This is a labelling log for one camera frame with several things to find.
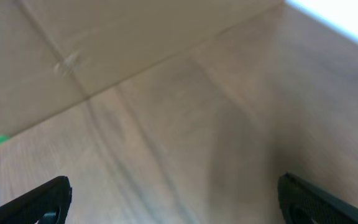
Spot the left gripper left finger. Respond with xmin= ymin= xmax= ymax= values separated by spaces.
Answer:
xmin=0 ymin=175 xmax=72 ymax=224

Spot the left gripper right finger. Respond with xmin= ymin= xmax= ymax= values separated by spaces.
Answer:
xmin=277 ymin=172 xmax=358 ymax=224

